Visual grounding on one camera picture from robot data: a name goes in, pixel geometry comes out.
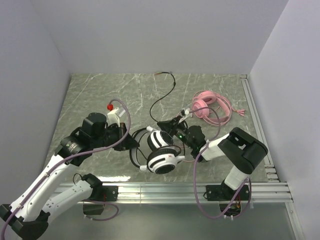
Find white and black headphones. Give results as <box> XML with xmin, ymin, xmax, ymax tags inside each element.
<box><xmin>129</xmin><ymin>126</ymin><xmax>186</xmax><ymax>175</ymax></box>

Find black headphone cable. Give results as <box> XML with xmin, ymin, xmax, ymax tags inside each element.
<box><xmin>129</xmin><ymin>71</ymin><xmax>191</xmax><ymax>166</ymax></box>

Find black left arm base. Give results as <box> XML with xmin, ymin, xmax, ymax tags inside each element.
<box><xmin>82</xmin><ymin>185</ymin><xmax>120</xmax><ymax>221</ymax></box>

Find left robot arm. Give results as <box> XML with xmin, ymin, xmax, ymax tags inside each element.
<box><xmin>0</xmin><ymin>112</ymin><xmax>133</xmax><ymax>240</ymax></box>

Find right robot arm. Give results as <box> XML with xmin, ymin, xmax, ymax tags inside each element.
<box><xmin>157</xmin><ymin>116</ymin><xmax>269</xmax><ymax>200</ymax></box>

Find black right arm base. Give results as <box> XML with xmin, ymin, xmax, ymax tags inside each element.
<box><xmin>203</xmin><ymin>183</ymin><xmax>252</xmax><ymax>218</ymax></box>

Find aluminium right side rail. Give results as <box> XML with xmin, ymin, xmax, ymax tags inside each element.
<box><xmin>240</xmin><ymin>74</ymin><xmax>280</xmax><ymax>182</ymax></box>

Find aluminium rail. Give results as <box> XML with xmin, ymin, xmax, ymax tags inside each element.
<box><xmin>240</xmin><ymin>74</ymin><xmax>280</xmax><ymax>182</ymax></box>
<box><xmin>103</xmin><ymin>182</ymin><xmax>293</xmax><ymax>204</ymax></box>

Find aluminium front rail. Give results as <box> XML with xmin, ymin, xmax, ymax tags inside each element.
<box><xmin>103</xmin><ymin>182</ymin><xmax>293</xmax><ymax>204</ymax></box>

